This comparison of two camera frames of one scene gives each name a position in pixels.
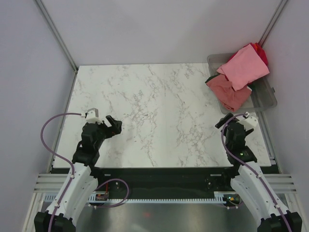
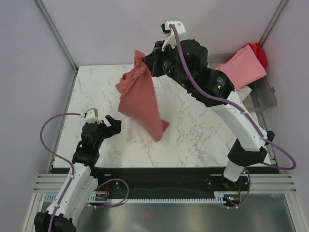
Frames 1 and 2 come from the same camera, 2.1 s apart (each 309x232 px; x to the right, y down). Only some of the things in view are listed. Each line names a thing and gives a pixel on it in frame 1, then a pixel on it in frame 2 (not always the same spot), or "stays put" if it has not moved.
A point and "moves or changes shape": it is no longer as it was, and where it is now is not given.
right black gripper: [222, 120] -> [154, 59]
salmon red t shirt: [224, 89] moves or changes shape
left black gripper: [116, 125] stays put
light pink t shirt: [243, 67] stays put
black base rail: [162, 182] stays put
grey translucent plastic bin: [262, 95] stays put
